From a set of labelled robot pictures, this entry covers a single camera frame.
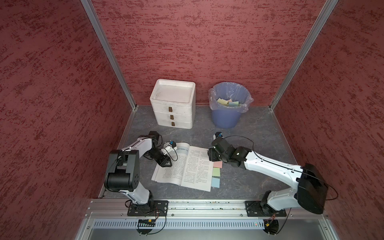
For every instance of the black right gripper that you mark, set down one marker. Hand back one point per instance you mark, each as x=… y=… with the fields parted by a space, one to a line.
x=212 y=154

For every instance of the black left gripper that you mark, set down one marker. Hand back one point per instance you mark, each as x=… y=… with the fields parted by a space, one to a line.
x=164 y=159

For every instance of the pink sticky note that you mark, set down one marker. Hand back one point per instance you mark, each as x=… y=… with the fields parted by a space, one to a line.
x=218 y=164

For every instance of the illustrated book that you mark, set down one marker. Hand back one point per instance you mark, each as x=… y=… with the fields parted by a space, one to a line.
x=191 y=168

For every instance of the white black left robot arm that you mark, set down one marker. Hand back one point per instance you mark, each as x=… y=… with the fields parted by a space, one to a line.
x=123 y=170

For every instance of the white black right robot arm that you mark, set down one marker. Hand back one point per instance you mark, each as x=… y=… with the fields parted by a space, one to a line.
x=307 y=189

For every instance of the green sticky note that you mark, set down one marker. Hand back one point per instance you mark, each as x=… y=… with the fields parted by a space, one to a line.
x=216 y=172

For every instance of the discarded sticky notes in bin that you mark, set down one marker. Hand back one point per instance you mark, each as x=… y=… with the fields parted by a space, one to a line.
x=228 y=103

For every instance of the blue plastic trash bin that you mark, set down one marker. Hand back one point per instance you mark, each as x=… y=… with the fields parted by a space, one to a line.
x=225 y=119

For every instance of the clear plastic bin liner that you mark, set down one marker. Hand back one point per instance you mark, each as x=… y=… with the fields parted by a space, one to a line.
x=230 y=91

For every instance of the white three-drawer storage box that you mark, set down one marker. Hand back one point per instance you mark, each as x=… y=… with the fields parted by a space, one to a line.
x=174 y=103

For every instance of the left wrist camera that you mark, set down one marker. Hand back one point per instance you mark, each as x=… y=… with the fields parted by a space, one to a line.
x=169 y=147

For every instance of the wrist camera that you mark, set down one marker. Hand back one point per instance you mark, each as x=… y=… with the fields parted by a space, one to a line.
x=218 y=135
x=169 y=147

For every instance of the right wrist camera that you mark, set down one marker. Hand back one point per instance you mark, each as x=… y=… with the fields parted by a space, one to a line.
x=218 y=135

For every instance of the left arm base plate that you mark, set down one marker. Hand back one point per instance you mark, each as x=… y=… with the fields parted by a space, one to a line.
x=151 y=209

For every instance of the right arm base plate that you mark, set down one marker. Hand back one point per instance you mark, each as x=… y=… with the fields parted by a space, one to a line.
x=255 y=209

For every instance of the aluminium front rail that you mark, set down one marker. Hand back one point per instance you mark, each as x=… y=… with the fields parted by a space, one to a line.
x=175 y=209

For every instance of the left aluminium corner post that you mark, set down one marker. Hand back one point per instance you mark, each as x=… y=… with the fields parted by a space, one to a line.
x=97 y=26

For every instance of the aluminium corner post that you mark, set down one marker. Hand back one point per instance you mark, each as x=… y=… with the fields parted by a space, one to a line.
x=97 y=26
x=318 y=25

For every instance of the right aluminium corner post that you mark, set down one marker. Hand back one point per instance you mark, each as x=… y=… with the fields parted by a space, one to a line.
x=318 y=25

